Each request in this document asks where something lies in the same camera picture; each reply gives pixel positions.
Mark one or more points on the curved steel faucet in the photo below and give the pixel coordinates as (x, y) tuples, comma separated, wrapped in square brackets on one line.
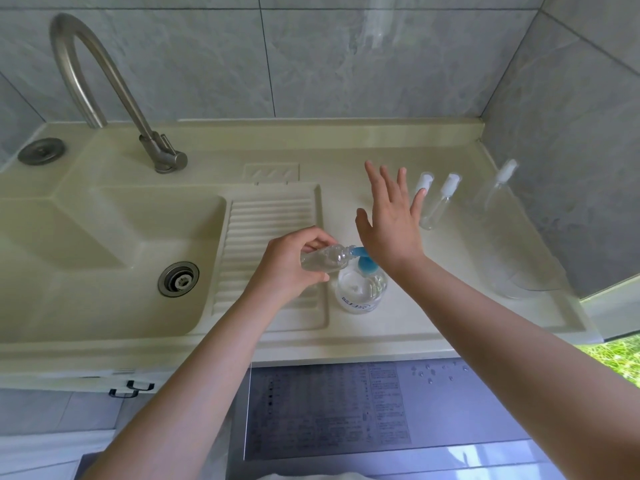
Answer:
[(125, 89)]

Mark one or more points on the white spray cap with tube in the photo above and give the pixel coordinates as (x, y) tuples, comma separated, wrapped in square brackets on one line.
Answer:
[(506, 172)]

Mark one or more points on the person's right hand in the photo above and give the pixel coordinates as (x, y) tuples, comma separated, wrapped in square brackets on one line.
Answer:
[(395, 229)]

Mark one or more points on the clear hand sanitizer pump bottle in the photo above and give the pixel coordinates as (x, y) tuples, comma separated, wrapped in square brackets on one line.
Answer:
[(360, 289)]

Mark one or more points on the person's white shirt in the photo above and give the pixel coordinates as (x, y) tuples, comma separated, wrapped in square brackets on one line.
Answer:
[(310, 476)]

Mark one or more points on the glass window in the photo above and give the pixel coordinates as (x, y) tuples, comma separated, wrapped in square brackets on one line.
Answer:
[(617, 319)]

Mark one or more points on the grey washing machine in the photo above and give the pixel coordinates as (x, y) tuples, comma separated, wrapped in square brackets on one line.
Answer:
[(450, 414)]

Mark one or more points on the cream sink with washboard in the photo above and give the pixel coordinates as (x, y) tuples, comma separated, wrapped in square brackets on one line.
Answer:
[(60, 244)]

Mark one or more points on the white cabinet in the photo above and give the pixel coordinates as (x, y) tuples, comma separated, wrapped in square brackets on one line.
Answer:
[(50, 382)]

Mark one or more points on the person's right forearm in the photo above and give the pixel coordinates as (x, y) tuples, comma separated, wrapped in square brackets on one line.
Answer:
[(520, 359)]

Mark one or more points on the round steel hole cover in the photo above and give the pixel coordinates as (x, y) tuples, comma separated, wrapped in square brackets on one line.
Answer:
[(41, 151)]

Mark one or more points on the small clear bottle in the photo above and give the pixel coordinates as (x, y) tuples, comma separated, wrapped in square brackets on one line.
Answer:
[(424, 180), (442, 199), (487, 199), (327, 258)]

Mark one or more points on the steel sink drain strainer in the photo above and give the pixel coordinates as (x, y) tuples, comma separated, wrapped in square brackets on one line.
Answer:
[(178, 279)]

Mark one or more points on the person's left forearm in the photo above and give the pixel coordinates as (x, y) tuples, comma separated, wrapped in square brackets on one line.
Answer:
[(175, 399)]

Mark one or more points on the person's left hand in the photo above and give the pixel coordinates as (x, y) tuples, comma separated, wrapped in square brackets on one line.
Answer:
[(282, 269)]

